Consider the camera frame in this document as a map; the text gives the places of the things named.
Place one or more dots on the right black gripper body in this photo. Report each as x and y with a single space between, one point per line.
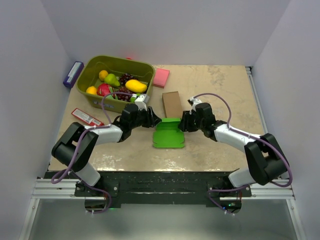
191 123

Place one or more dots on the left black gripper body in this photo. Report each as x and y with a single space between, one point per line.
142 120

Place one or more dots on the green paper box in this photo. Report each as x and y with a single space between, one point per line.
167 135

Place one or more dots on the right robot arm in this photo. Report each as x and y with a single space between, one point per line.
265 159

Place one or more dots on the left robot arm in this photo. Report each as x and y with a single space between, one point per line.
75 146

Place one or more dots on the brown cardboard box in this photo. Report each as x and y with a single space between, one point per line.
172 105

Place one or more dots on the pink box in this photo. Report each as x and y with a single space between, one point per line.
161 77

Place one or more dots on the red rectangular box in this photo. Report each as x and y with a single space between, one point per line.
86 118

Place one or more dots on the purple blue box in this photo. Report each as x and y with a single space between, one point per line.
73 74

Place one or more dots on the green round fruit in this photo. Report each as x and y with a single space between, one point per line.
133 98

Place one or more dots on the dark red grapes front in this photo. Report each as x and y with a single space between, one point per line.
124 94

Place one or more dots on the yellow mango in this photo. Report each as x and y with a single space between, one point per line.
136 86

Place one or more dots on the dark purple grapes back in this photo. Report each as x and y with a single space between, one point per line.
124 78

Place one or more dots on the green pear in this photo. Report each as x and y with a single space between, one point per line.
112 80

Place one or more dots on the yellow lemon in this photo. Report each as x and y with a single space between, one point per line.
91 90

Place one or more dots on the small orange fruit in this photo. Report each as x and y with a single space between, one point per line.
102 75

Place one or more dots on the olive green plastic bin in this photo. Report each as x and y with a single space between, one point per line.
144 72

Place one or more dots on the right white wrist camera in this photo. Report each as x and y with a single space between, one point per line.
193 102

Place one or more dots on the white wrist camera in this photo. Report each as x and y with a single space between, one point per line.
141 101
193 102

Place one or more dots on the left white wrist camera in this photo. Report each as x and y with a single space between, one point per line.
141 101

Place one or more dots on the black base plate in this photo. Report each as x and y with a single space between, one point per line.
163 188

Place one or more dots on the aluminium frame rail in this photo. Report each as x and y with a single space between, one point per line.
65 189

